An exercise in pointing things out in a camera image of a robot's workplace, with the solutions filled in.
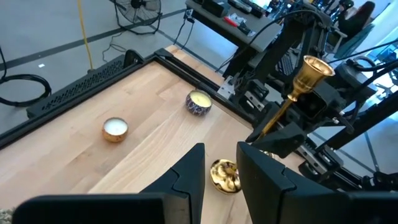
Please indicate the small black desk box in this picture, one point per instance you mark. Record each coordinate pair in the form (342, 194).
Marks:
(245, 28)

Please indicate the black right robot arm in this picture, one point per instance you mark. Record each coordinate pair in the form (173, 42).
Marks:
(289, 34)

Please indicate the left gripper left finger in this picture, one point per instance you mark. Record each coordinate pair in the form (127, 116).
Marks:
(180, 186)

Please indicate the tall brass candlestick holder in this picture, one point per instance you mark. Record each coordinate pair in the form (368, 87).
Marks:
(311, 74)

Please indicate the grey desk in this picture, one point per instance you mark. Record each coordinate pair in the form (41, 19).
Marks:
(261, 31)

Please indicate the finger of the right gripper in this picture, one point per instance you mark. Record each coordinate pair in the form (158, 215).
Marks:
(264, 116)
(280, 138)

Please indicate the black perforated metal box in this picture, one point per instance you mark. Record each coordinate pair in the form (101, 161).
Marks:
(84, 84)

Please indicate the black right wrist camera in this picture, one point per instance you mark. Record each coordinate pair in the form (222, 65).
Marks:
(314, 105)

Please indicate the person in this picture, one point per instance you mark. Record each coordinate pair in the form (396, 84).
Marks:
(357, 18)

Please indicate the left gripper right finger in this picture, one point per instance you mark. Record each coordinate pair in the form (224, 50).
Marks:
(264, 193)

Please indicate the yellow-green tealight candle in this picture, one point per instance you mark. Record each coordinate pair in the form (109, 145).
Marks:
(199, 104)

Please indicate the black floor fan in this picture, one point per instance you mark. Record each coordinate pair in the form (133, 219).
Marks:
(140, 9)

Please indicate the teal office chair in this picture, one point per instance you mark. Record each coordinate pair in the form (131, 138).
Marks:
(354, 46)

